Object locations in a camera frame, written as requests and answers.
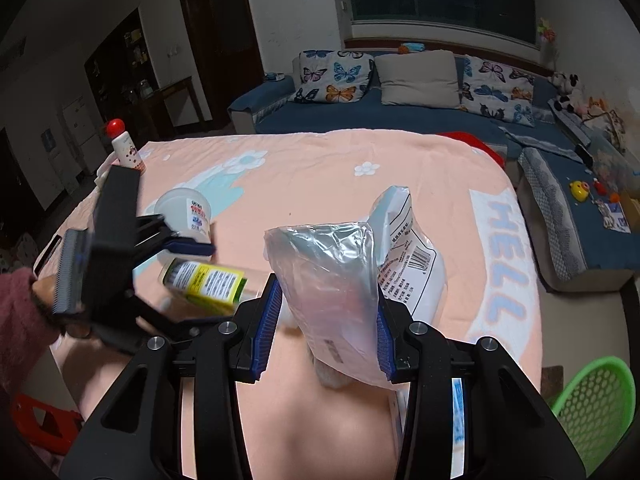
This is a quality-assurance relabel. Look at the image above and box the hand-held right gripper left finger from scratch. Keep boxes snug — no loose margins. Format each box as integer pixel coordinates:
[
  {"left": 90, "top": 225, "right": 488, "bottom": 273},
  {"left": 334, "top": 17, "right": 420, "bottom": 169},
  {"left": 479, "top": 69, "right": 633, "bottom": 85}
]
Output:
[{"left": 59, "top": 274, "right": 284, "bottom": 480}]

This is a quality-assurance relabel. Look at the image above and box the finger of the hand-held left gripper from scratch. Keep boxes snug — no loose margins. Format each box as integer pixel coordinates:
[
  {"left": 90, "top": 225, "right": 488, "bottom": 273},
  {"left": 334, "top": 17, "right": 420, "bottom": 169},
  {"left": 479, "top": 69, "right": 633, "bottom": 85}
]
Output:
[
  {"left": 133, "top": 292, "right": 229, "bottom": 344},
  {"left": 133, "top": 213, "right": 217, "bottom": 264}
]

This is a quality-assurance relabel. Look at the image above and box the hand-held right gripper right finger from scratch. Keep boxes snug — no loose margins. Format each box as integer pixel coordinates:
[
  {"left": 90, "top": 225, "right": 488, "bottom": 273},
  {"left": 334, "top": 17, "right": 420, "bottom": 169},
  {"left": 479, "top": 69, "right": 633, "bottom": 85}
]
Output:
[{"left": 375, "top": 290, "right": 586, "bottom": 480}]

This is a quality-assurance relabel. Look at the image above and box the yellow label bottle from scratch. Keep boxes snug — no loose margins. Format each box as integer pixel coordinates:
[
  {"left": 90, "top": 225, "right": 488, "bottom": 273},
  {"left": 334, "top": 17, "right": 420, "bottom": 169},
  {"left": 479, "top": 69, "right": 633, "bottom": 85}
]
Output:
[{"left": 158, "top": 257, "right": 249, "bottom": 317}]

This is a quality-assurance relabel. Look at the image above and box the white plastic jar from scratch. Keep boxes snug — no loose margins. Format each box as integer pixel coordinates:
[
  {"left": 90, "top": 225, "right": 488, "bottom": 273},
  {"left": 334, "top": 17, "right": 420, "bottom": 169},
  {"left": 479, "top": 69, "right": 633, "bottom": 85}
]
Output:
[{"left": 153, "top": 187, "right": 214, "bottom": 244}]

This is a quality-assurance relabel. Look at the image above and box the silver plastic bag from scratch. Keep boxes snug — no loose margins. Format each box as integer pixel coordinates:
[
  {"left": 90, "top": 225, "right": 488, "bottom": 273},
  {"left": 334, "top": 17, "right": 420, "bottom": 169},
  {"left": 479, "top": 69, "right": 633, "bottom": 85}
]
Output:
[{"left": 264, "top": 185, "right": 447, "bottom": 392}]

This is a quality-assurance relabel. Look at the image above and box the green plastic basket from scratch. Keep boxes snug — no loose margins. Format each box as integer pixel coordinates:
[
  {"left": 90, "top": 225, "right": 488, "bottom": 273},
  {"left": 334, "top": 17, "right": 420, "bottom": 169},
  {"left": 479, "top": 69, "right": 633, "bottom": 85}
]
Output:
[{"left": 546, "top": 356, "right": 637, "bottom": 479}]

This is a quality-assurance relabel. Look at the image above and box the person's left hand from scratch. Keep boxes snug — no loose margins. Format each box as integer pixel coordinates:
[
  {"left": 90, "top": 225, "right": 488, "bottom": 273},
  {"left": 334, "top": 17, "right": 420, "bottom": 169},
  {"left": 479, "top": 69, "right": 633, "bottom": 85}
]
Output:
[{"left": 30, "top": 276, "right": 94, "bottom": 340}]

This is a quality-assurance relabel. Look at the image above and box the small white box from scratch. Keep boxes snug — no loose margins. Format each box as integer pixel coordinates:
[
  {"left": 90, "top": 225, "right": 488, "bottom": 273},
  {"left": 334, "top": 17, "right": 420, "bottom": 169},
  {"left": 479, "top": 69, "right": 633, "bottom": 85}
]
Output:
[{"left": 94, "top": 157, "right": 119, "bottom": 187}]

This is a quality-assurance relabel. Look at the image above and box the white bottle red cap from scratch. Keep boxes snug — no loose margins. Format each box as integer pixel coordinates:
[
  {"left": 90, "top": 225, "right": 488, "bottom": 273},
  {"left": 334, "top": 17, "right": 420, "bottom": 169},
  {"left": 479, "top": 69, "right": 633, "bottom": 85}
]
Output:
[{"left": 105, "top": 118, "right": 147, "bottom": 177}]

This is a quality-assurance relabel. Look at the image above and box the white drawer cabinet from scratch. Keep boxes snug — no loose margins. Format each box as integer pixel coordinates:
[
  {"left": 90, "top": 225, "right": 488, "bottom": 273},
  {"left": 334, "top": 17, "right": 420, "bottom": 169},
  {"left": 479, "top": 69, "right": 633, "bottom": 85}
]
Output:
[{"left": 59, "top": 94, "right": 109, "bottom": 182}]

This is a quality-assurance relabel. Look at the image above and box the wooden side table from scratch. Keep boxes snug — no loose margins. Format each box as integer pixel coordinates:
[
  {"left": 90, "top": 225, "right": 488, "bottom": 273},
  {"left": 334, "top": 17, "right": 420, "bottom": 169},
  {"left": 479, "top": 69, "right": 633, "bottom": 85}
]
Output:
[{"left": 144, "top": 75, "right": 206, "bottom": 137}]

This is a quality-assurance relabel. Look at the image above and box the pink printed blanket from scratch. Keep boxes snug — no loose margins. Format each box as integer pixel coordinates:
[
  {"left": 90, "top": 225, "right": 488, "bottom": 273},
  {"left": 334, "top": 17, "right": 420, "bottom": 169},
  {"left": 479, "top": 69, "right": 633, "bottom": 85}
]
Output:
[{"left": 37, "top": 129, "right": 545, "bottom": 480}]

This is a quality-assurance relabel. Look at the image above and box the red plastic stool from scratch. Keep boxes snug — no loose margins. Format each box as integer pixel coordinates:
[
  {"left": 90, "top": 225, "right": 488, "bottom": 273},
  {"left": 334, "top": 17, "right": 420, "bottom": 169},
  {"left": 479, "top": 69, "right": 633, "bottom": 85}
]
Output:
[
  {"left": 10, "top": 392, "right": 84, "bottom": 456},
  {"left": 439, "top": 130, "right": 509, "bottom": 169}
]

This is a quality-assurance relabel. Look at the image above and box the dark display cabinet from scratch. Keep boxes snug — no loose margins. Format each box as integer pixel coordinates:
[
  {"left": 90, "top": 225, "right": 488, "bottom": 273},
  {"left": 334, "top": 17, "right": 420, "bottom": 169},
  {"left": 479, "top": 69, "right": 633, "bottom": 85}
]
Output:
[{"left": 84, "top": 7, "right": 162, "bottom": 137}]

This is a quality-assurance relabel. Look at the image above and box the dark wooden door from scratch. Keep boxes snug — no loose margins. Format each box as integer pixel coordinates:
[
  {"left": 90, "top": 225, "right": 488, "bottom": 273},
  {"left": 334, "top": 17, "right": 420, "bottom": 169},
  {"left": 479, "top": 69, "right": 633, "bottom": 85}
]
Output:
[{"left": 176, "top": 0, "right": 264, "bottom": 137}]

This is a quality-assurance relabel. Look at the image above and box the grey quilted cushion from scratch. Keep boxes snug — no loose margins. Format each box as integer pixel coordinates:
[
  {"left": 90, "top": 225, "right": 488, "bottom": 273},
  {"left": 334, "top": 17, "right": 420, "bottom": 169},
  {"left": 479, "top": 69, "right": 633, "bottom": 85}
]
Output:
[{"left": 517, "top": 147, "right": 597, "bottom": 282}]

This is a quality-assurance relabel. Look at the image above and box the butterfly print pillow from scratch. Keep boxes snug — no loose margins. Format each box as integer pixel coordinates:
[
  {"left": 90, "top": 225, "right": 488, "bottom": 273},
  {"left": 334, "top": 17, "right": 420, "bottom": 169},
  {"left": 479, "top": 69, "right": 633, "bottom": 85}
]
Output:
[
  {"left": 459, "top": 54, "right": 536, "bottom": 126},
  {"left": 292, "top": 49, "right": 376, "bottom": 105}
]

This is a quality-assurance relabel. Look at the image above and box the blue sofa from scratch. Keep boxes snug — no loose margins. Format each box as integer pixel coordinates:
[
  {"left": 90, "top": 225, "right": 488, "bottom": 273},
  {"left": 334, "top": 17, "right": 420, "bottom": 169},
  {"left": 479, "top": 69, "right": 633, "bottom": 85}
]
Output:
[{"left": 227, "top": 49, "right": 640, "bottom": 294}]

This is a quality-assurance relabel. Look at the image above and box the picture book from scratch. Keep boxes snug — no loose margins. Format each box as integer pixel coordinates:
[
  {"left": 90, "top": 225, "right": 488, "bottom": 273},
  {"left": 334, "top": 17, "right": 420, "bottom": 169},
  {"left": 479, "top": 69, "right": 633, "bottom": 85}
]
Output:
[{"left": 602, "top": 202, "right": 632, "bottom": 234}]

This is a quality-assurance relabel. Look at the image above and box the grey pillow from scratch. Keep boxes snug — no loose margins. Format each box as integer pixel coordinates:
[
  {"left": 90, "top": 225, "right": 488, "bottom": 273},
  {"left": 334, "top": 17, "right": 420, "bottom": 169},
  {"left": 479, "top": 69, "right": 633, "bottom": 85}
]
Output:
[{"left": 374, "top": 51, "right": 461, "bottom": 109}]

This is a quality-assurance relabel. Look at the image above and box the clear storage box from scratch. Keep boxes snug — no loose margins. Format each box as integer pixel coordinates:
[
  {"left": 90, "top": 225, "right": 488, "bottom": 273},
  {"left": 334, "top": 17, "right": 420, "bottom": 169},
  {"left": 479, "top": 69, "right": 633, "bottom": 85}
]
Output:
[{"left": 589, "top": 134, "right": 640, "bottom": 197}]

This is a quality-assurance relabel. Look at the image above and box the black white plush toy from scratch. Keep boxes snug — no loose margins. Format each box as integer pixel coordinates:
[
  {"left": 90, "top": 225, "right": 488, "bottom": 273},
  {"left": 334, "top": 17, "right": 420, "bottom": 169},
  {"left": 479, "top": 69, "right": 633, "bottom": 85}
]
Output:
[{"left": 549, "top": 72, "right": 582, "bottom": 111}]

